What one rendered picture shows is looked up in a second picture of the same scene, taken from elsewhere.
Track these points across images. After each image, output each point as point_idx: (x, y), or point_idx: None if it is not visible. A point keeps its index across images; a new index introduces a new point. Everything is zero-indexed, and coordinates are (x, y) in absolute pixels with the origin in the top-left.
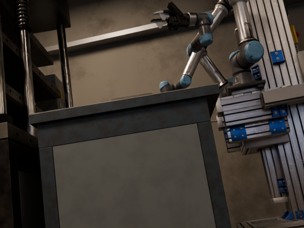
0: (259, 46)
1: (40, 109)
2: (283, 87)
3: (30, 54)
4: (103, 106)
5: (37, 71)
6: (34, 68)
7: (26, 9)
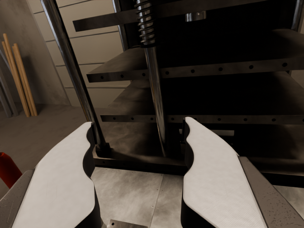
0: None
1: (207, 116)
2: None
3: (154, 78)
4: None
5: (209, 71)
6: (199, 71)
7: (138, 18)
